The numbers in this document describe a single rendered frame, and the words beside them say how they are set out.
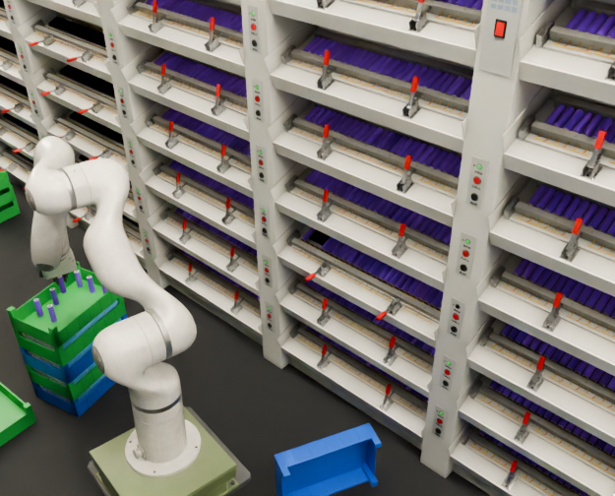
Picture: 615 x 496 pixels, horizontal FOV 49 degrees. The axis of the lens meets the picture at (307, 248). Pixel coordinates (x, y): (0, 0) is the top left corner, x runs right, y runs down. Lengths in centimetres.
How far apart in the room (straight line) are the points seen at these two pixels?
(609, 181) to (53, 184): 116
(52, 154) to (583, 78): 115
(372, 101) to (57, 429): 150
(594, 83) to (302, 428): 145
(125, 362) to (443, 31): 98
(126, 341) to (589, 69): 107
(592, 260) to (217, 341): 153
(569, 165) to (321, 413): 127
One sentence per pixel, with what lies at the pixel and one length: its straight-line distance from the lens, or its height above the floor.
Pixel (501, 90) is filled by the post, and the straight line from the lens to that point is 146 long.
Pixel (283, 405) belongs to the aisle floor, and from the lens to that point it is 239.
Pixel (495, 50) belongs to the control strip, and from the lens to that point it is 144.
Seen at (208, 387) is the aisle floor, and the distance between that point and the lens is 247.
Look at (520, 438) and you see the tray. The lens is 196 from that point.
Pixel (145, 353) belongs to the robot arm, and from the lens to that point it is 152.
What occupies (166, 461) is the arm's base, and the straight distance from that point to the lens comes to 179.
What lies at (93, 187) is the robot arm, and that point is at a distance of 162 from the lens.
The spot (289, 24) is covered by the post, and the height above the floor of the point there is 123.
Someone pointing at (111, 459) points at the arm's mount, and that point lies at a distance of 184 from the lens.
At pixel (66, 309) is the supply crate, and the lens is 240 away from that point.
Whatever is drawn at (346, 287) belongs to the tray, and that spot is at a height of 52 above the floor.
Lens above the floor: 178
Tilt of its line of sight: 35 degrees down
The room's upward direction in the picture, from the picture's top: 1 degrees counter-clockwise
